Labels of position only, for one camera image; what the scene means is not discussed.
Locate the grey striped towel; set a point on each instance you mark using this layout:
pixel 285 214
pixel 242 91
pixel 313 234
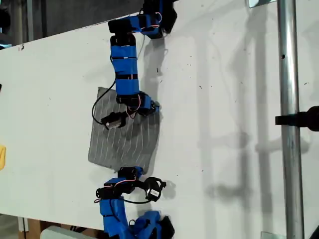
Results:
pixel 132 139

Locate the white box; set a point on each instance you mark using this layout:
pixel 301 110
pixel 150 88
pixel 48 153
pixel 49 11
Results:
pixel 64 232

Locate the wooden table leg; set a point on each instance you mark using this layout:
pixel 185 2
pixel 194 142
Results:
pixel 33 225

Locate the yellow object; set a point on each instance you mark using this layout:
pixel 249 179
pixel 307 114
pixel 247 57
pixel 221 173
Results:
pixel 2 158

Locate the black clamp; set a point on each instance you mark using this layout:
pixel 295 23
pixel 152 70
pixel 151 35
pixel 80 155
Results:
pixel 299 119

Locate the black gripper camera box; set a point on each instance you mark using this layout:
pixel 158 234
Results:
pixel 113 122
pixel 153 189

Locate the steel post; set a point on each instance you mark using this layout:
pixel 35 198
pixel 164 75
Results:
pixel 290 124

